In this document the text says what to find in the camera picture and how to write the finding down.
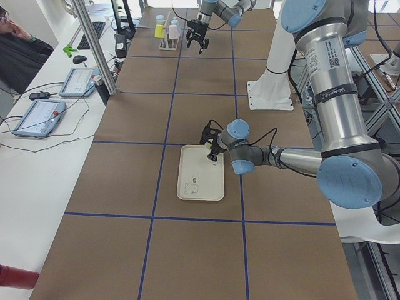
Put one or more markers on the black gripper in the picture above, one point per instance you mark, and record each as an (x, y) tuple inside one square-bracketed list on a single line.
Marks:
[(215, 149), (198, 31)]

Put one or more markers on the pink ikea cup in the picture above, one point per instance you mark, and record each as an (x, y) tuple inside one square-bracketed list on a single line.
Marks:
[(174, 32)]

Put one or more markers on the blue ikea cup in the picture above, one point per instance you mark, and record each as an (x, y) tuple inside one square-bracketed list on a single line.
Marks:
[(174, 22)]

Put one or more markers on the yellow ikea cup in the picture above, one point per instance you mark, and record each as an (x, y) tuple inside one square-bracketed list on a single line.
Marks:
[(159, 32)]

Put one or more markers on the blue ikea cup corner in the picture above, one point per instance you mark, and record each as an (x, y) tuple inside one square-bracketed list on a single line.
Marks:
[(160, 19)]

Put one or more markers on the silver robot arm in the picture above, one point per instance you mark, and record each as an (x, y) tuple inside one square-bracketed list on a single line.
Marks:
[(230, 15), (351, 170)]

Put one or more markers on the cream plastic tray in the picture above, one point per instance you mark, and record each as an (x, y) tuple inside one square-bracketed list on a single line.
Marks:
[(199, 178)]

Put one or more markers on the black computer mouse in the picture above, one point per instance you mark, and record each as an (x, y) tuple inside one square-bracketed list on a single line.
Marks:
[(77, 59)]

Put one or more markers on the far blue teach pendant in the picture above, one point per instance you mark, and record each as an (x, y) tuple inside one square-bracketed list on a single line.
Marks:
[(79, 82)]

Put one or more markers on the blue teach pendant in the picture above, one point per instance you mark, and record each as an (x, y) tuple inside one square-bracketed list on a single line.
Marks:
[(40, 119), (79, 82)]

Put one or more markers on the green plastic tool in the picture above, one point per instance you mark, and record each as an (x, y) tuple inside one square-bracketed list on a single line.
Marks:
[(69, 50)]

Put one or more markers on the black power adapter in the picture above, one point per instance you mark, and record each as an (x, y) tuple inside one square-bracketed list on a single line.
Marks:
[(39, 95)]

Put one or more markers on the white plastic chair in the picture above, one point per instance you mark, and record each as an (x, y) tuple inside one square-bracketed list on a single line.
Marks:
[(361, 225)]

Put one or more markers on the near blue teach pendant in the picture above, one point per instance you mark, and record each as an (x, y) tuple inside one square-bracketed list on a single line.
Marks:
[(40, 119)]

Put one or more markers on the seated person black jacket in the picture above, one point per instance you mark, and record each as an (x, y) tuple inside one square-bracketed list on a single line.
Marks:
[(22, 54)]

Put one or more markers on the red fire extinguisher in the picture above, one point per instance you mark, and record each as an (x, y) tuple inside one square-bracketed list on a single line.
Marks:
[(12, 277)]

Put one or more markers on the white wire cup rack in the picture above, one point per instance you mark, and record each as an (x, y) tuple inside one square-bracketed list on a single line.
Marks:
[(167, 44)]

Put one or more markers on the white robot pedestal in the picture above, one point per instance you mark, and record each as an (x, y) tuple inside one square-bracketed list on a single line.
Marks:
[(272, 90)]

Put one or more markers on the aluminium frame post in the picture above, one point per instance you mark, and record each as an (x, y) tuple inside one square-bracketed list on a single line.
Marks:
[(87, 27)]

